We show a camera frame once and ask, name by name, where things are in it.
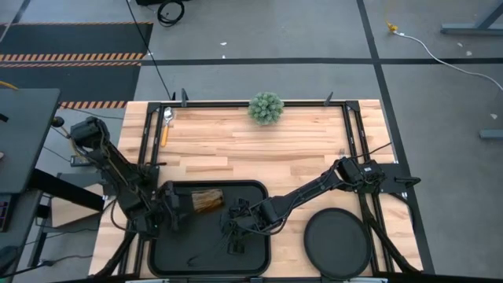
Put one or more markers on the green potted plant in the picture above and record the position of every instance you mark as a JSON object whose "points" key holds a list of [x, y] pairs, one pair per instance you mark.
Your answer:
{"points": [[266, 108]]}

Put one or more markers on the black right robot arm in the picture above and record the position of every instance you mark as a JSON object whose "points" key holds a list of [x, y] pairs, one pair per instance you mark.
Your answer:
{"points": [[306, 190]]}

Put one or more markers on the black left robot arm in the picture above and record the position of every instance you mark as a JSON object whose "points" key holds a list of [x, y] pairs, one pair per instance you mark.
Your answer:
{"points": [[118, 173]]}

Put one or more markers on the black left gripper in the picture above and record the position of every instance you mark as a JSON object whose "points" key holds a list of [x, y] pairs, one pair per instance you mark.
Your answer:
{"points": [[167, 208]]}

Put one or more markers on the dark grey desk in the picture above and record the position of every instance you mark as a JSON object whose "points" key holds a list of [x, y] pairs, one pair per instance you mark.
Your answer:
{"points": [[23, 137]]}

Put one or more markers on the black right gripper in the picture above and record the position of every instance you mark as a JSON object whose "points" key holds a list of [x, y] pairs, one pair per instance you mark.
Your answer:
{"points": [[245, 216]]}

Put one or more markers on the black round plate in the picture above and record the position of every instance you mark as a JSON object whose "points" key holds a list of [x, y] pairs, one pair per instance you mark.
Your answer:
{"points": [[338, 243]]}

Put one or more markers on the grey table leg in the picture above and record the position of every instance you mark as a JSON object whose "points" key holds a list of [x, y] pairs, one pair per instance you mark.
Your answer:
{"points": [[471, 28], [491, 134]]}

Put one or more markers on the black textured serving tray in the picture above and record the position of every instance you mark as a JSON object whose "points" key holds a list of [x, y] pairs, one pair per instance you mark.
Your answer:
{"points": [[196, 247]]}

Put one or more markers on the amber faceted plastic cup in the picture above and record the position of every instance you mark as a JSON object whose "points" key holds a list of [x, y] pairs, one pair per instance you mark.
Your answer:
{"points": [[208, 200]]}

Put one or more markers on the black hazard-striped floor mat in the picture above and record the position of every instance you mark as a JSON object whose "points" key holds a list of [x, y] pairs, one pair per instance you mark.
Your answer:
{"points": [[59, 39]]}

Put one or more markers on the black frame clamp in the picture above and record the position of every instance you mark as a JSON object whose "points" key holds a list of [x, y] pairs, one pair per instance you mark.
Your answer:
{"points": [[328, 99], [184, 98]]}

